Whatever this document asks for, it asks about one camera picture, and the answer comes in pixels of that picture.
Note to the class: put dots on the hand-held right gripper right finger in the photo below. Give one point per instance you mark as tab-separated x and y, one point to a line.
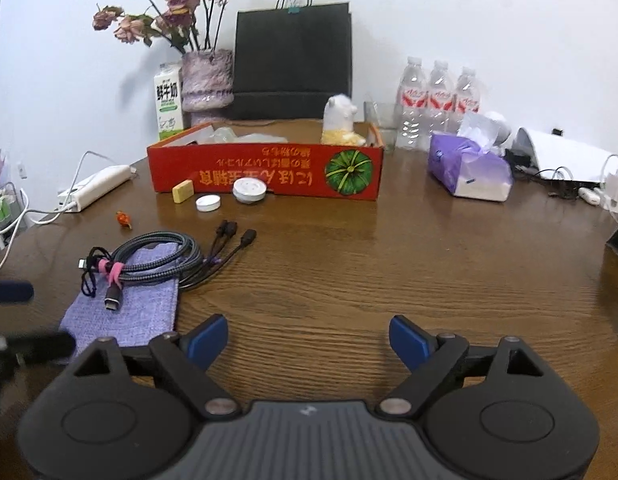
409	342

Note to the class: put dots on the white and green milk carton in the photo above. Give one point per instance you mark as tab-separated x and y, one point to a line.
169	105

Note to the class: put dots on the curved white paper sheet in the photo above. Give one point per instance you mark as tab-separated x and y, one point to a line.
559	152

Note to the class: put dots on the crumpled translucent white sheet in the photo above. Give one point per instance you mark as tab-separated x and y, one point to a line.
476	132

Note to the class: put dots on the orange candy wrapper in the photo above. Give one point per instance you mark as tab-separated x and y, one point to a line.
123	219

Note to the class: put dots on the purple knitted vase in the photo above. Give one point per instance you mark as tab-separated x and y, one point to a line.
207	80

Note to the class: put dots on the wooden desktop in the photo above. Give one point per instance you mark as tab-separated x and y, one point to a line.
314	270

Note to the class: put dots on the white charger plug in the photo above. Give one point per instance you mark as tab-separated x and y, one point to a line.
616	190

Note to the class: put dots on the red cardboard box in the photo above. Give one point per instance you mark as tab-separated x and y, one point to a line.
269	175

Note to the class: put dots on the clear glass container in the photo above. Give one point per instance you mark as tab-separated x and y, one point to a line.
381	117

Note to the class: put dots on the purple tissue pack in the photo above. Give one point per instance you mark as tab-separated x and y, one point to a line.
469	175

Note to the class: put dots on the white and tan plush toy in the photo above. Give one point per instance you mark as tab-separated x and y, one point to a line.
339	115

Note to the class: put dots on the purple woven cloth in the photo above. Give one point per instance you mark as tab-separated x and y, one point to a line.
124	315

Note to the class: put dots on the white power strip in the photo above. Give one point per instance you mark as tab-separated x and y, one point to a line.
96	185

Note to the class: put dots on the black device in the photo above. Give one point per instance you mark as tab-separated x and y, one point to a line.
521	160

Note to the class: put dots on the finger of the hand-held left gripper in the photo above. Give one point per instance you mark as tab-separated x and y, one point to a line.
9	292
39	347

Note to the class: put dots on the beige eraser block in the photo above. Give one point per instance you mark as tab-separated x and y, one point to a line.
183	191

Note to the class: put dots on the clear water bottle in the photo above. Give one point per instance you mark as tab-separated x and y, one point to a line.
413	105
441	100
468	95

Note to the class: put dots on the clear organizer with supplies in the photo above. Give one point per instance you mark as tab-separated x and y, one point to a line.
1	205

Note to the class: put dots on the white round puck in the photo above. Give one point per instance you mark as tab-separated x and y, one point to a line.
249	190

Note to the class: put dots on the small white adapter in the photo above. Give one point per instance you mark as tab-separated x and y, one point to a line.
589	196

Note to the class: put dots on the white round device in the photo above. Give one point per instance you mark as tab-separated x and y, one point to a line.
499	127

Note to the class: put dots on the black paper bag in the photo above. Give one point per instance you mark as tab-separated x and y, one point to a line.
294	60

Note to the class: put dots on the dried pink flowers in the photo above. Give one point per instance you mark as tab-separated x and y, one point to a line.
179	5

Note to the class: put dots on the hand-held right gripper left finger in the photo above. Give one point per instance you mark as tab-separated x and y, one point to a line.
209	342

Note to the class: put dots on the small white bottle cap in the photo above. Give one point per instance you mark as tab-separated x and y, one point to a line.
209	203

